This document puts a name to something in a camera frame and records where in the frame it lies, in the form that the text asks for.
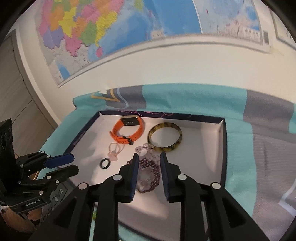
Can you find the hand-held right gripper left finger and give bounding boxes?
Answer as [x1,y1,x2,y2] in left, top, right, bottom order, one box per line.
[28,153,139,241]

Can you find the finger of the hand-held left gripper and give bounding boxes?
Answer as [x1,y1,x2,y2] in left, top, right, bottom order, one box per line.
[20,165,79,196]
[16,151,75,176]

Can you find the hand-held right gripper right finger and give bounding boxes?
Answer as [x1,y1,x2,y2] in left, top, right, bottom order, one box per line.
[160,152,262,241]

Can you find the purple beaded bracelet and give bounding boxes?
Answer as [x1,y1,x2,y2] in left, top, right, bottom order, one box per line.
[126,157,161,194]

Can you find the pink charm with loop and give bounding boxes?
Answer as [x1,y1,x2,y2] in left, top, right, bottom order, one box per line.
[109,142,121,163]

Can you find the clear crystal bracelet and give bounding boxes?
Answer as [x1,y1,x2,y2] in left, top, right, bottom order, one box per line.
[135,143,155,156]

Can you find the dark blue shallow box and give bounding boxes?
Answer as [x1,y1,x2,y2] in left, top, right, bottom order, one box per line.
[65,110,229,232]

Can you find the tortoiseshell bangle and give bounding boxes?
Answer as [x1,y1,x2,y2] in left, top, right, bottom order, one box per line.
[147,123,183,153]

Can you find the orange smartwatch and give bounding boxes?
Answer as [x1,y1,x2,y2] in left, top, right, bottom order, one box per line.
[109,115,146,145]

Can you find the person's left hand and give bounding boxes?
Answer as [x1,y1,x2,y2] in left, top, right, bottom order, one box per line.
[0,205,44,234]

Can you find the grey cabinet door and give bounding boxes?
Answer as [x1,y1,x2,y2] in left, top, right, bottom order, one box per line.
[0,30,58,160]

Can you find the teal and grey printed blanket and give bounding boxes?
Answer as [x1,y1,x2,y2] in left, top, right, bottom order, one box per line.
[38,83,296,241]

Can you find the colourful wall map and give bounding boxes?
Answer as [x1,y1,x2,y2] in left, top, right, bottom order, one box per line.
[35,0,271,88]

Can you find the white wall socket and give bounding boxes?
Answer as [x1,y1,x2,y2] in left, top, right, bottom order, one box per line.
[271,10,296,50]

